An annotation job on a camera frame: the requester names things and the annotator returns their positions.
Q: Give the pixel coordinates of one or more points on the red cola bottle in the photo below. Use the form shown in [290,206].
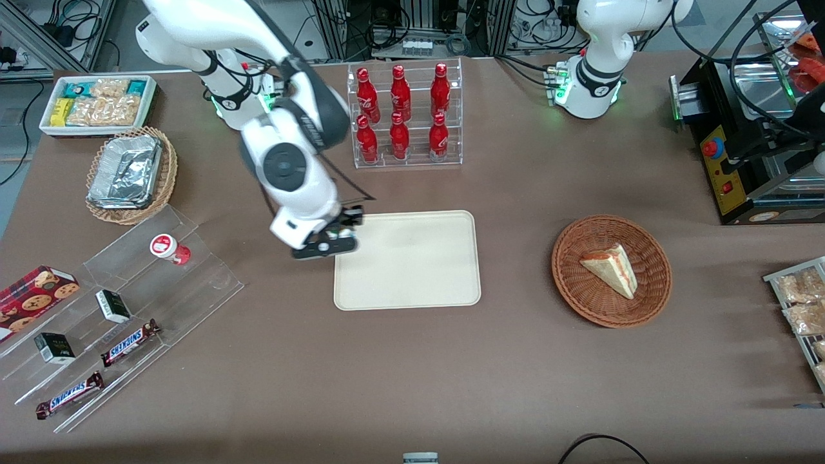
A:
[440,89]
[367,93]
[367,140]
[438,138]
[400,91]
[399,138]

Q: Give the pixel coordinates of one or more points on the metal equipment rack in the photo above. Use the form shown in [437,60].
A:
[335,26]

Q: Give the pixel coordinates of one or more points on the wrapped triangle sandwich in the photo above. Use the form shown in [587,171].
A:
[612,267]

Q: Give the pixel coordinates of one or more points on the Snickers chocolate bar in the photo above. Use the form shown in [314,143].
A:
[69,395]
[129,343]

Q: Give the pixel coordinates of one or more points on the red snack packet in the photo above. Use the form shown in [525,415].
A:
[809,71]

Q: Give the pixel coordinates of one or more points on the white power strip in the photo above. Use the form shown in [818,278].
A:
[417,47]

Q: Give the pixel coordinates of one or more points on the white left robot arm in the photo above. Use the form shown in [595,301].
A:
[599,38]

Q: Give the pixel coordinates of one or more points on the yellow snack packet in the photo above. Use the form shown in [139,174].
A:
[61,111]

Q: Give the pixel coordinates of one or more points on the red chocolate cookie box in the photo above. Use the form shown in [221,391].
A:
[32,299]

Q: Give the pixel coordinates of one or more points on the teal snack packet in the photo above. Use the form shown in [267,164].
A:
[136,87]
[76,90]

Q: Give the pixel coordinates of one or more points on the light wicker basket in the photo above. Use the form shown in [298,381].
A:
[169,174]

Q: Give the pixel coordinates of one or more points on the clear acrylic bottle rack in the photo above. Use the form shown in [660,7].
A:
[419,162]

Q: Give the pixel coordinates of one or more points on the black sealing machine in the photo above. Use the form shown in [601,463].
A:
[722,180]

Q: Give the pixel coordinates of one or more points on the small black box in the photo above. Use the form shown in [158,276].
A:
[113,307]
[55,348]

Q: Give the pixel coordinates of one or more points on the stacked aluminium foil trays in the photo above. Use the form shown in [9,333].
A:
[126,171]

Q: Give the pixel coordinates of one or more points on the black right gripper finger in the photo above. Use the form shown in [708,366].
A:
[322,248]
[351,216]

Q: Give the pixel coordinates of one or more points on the beige plastic tray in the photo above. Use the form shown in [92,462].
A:
[412,264]

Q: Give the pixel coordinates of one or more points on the clear cracker bag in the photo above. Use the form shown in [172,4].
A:
[109,89]
[103,111]

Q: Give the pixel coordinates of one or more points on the clear acrylic stepped display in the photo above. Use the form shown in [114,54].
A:
[193,283]

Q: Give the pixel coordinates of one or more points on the clear nut snack bag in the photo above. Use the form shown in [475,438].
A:
[802,287]
[807,318]

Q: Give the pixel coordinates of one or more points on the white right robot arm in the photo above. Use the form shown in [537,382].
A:
[283,167]

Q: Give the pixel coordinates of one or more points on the red gum canister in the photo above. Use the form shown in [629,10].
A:
[164,246]

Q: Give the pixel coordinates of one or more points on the round brown wicker basket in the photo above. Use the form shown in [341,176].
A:
[580,293]

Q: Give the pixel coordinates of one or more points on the white plastic snack bin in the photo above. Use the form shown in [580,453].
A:
[55,132]

